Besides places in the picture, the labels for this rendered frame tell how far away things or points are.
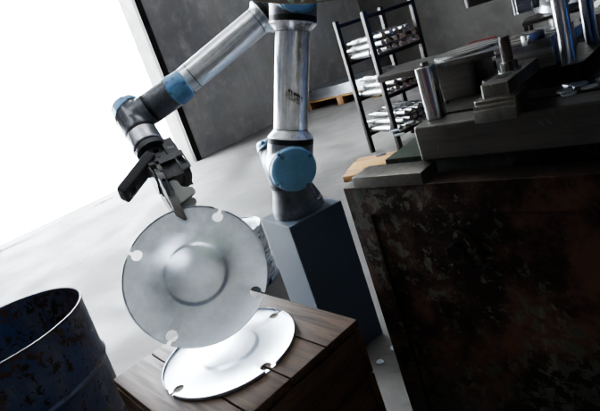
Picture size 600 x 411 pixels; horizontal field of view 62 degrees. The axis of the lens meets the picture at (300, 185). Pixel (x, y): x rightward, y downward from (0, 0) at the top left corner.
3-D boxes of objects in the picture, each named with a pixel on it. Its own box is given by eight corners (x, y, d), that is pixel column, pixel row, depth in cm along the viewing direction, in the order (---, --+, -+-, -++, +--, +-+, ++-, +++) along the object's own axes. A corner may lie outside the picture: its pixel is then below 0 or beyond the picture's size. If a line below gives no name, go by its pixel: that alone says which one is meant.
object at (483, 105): (475, 123, 74) (459, 54, 71) (512, 92, 85) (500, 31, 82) (517, 117, 69) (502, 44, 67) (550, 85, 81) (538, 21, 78)
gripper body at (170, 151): (192, 166, 108) (169, 130, 114) (154, 182, 105) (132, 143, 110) (195, 187, 115) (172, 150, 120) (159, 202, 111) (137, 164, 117)
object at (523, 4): (512, 16, 86) (508, -6, 85) (521, 12, 89) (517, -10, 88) (532, 11, 84) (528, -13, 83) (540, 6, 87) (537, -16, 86)
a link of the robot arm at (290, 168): (306, 182, 138) (312, -29, 127) (318, 195, 124) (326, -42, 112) (262, 183, 136) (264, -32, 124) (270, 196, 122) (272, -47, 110)
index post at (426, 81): (426, 121, 85) (412, 65, 83) (433, 115, 87) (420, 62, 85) (441, 118, 83) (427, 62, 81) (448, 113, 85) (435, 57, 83)
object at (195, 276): (97, 322, 96) (95, 322, 96) (156, 190, 108) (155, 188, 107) (240, 368, 94) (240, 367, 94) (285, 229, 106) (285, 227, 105)
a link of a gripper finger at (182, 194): (204, 201, 104) (185, 171, 108) (178, 213, 102) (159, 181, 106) (205, 210, 106) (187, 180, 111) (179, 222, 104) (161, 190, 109)
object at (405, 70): (389, 138, 106) (372, 76, 102) (420, 117, 115) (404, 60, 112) (510, 121, 89) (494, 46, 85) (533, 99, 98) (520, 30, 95)
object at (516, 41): (498, 76, 86) (493, 49, 85) (525, 56, 96) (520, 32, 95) (555, 64, 80) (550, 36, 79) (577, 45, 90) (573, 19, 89)
